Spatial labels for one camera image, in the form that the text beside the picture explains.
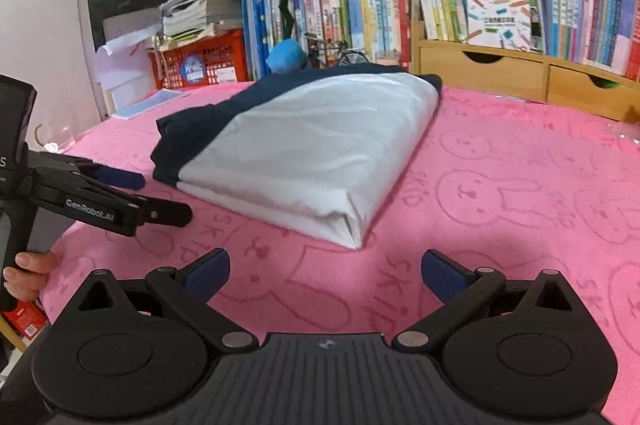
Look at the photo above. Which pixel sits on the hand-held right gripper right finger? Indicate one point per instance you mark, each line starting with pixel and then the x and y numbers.
pixel 440 272

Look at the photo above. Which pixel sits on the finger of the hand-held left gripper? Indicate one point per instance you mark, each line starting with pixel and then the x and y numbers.
pixel 167 212
pixel 122 179

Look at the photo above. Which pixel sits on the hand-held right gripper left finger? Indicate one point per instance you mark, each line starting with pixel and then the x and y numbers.
pixel 210 272

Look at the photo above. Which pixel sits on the navy and white jacket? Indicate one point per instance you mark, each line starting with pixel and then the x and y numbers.
pixel 310 145

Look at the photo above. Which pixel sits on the person's left hand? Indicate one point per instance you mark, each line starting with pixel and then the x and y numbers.
pixel 30 277

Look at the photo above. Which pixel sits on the light blue notebook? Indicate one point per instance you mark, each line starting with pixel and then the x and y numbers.
pixel 150 102

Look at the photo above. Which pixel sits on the pink bunny print blanket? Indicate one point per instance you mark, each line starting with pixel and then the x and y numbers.
pixel 500 205

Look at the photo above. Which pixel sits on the white paper sheet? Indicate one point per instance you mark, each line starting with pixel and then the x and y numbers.
pixel 127 70

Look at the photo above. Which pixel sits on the large red plastic crate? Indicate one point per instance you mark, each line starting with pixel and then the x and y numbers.
pixel 215 62

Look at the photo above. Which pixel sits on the small red box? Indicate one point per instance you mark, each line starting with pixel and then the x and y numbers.
pixel 27 320

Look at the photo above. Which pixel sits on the stack of paper booklets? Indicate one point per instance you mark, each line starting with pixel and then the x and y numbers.
pixel 200 12

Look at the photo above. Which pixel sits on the blue plush ball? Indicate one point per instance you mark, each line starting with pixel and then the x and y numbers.
pixel 286 56

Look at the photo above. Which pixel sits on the wooden drawer organizer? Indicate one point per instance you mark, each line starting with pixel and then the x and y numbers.
pixel 500 70

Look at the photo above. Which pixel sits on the row of thin blue books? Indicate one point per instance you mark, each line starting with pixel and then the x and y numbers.
pixel 262 20

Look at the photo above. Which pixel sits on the black model bicycle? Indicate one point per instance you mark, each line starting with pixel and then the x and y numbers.
pixel 340 55

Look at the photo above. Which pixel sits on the white box with colourful print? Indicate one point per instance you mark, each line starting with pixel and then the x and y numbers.
pixel 500 22

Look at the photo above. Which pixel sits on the row of thick-spined books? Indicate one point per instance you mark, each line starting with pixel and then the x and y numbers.
pixel 360 15

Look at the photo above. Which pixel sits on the row of colourful slim books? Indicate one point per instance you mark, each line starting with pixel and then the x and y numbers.
pixel 585 5

